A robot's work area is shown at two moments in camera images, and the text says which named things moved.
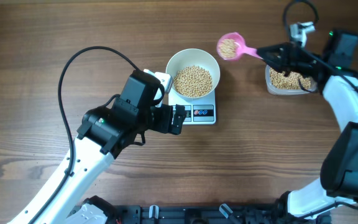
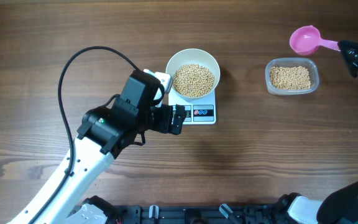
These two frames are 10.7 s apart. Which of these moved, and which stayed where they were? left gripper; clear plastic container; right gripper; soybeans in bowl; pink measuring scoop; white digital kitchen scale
Moved: pink measuring scoop; right gripper
Stayed: soybeans in bowl; white digital kitchen scale; clear plastic container; left gripper
